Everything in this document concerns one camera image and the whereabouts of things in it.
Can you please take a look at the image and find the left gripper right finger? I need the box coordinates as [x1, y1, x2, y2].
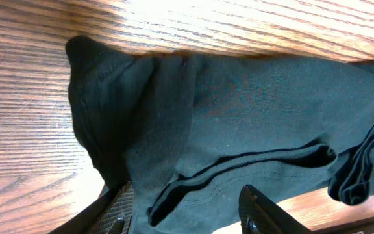
[238, 185, 312, 234]

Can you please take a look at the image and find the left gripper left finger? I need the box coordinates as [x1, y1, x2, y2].
[49, 182, 134, 234]

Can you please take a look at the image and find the black t-shirt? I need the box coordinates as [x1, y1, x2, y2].
[66, 36, 374, 233]

